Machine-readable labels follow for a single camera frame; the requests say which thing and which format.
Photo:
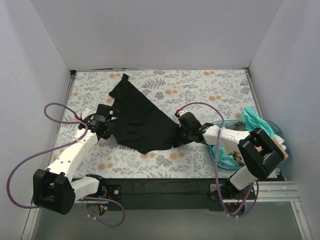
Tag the beige t shirt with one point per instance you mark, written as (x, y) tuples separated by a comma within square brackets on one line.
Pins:
[(236, 156)]

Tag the black t shirt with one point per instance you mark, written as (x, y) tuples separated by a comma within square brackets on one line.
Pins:
[(138, 123)]

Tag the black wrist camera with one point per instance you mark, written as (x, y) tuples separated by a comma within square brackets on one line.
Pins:
[(186, 118), (105, 111)]

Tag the teal t shirt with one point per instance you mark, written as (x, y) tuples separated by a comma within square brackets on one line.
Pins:
[(249, 120)]

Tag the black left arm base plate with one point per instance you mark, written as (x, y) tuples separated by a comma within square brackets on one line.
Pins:
[(111, 191)]

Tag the floral patterned table mat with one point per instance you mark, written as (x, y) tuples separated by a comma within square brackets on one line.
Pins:
[(210, 95)]

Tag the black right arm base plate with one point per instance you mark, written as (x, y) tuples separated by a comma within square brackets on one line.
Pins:
[(229, 192)]

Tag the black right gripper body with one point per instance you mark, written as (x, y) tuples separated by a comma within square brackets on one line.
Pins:
[(181, 135)]

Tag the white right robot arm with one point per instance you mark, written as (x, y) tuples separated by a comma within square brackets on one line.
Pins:
[(261, 153)]

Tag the white t shirt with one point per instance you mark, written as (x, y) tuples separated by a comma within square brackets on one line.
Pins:
[(280, 141)]

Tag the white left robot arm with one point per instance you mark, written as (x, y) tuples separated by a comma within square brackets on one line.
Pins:
[(54, 188)]

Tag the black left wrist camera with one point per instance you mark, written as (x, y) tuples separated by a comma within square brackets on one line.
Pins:
[(105, 111)]

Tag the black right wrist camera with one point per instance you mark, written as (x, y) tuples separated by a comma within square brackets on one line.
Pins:
[(186, 118)]

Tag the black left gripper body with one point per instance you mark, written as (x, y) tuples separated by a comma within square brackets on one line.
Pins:
[(107, 128)]

